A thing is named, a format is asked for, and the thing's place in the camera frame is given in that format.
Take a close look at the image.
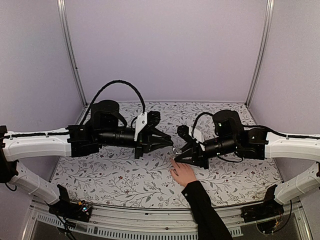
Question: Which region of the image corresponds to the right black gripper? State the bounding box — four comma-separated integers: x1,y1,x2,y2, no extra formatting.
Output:
174,136,238,170

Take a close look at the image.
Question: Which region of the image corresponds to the black sleeved forearm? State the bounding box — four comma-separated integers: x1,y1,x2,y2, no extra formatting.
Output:
182,180,233,240

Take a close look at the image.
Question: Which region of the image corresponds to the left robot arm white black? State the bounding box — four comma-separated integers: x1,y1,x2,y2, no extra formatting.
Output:
0,100,173,217

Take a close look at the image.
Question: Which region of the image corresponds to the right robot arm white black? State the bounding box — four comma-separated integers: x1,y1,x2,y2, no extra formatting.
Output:
175,110,320,218

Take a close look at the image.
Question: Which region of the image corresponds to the person's bare hand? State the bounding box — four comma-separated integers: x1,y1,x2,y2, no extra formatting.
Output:
169,158,197,187

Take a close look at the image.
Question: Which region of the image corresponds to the floral patterned table mat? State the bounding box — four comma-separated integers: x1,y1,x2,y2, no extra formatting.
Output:
51,102,282,209

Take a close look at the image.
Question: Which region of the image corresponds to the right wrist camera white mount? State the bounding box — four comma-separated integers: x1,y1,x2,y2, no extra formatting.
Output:
177,125,205,151

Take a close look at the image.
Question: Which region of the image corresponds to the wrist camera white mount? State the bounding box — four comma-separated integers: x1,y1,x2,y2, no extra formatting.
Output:
177,125,205,151
130,111,161,142

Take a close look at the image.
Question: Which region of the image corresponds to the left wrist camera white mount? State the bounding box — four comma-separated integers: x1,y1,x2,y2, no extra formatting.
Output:
130,111,161,142

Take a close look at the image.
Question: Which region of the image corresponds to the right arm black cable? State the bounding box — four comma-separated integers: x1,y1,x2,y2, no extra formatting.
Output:
191,111,216,136

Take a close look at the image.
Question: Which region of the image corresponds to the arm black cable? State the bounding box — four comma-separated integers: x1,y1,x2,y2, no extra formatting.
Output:
191,111,216,136
81,79,146,125

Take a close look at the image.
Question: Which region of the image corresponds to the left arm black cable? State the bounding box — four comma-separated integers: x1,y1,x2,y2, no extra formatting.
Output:
81,79,146,125

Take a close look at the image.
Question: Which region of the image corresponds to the front aluminium slotted rail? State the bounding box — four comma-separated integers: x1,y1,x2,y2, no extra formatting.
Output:
22,199,313,240

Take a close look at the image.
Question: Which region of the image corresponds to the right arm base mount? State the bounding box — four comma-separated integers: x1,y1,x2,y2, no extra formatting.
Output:
240,184,284,223

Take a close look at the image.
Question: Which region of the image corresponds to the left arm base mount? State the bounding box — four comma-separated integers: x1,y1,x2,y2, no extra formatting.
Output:
48,184,92,223

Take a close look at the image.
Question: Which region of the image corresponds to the left aluminium frame post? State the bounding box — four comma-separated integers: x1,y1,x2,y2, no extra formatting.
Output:
56,0,88,107

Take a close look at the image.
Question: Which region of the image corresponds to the aluminium frame post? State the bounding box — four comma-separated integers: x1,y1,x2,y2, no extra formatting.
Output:
245,0,275,108
56,0,88,107

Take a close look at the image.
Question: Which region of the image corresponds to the right aluminium frame post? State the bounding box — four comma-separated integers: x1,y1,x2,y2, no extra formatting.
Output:
245,0,275,108

